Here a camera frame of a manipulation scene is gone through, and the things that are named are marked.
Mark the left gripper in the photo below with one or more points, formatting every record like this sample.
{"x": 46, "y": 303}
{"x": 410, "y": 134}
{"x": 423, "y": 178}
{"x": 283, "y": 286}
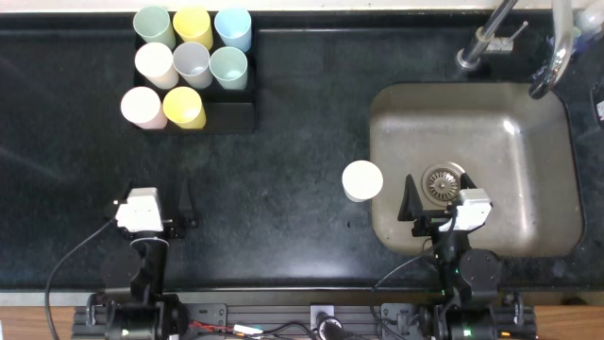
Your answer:
{"x": 173, "y": 229}

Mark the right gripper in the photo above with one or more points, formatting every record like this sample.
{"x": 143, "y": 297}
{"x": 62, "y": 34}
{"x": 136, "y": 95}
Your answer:
{"x": 427, "y": 224}

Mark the white cup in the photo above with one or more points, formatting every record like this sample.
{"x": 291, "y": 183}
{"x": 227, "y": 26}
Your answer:
{"x": 362, "y": 179}
{"x": 153, "y": 61}

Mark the pink cup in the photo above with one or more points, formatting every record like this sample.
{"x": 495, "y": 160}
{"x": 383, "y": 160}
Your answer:
{"x": 141, "y": 106}

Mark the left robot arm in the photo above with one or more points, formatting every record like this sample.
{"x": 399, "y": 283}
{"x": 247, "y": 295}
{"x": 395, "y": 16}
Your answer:
{"x": 151, "y": 269}

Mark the steel sink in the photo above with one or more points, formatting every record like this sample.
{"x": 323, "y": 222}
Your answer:
{"x": 519, "y": 156}

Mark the yellow cup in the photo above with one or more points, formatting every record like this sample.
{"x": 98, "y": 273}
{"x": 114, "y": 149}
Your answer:
{"x": 191, "y": 23}
{"x": 181, "y": 106}

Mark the black tray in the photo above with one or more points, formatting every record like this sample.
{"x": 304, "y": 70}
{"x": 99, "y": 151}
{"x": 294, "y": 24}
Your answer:
{"x": 231, "y": 118}

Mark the grey cup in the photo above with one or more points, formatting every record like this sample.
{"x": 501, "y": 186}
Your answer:
{"x": 191, "y": 61}

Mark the steel tap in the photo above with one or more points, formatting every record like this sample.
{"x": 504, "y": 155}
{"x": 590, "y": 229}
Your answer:
{"x": 472, "y": 49}

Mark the green cup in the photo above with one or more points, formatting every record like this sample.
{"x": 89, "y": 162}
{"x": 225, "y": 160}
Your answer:
{"x": 153, "y": 23}
{"x": 229, "y": 66}

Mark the clear plastic package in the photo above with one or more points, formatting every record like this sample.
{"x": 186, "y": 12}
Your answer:
{"x": 600, "y": 108}

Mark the blue cup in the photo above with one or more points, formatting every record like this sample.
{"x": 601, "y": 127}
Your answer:
{"x": 232, "y": 26}

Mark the blue soap bottle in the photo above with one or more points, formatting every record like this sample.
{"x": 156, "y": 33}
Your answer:
{"x": 592, "y": 19}

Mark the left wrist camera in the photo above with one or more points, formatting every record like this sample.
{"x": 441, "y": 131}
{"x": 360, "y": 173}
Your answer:
{"x": 140, "y": 210}

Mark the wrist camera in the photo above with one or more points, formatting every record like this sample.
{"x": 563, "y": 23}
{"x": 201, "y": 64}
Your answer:
{"x": 140, "y": 210}
{"x": 472, "y": 210}

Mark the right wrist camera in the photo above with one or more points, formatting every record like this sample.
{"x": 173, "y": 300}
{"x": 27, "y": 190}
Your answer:
{"x": 472, "y": 210}

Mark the mounting rail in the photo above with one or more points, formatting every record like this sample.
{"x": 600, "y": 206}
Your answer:
{"x": 273, "y": 316}

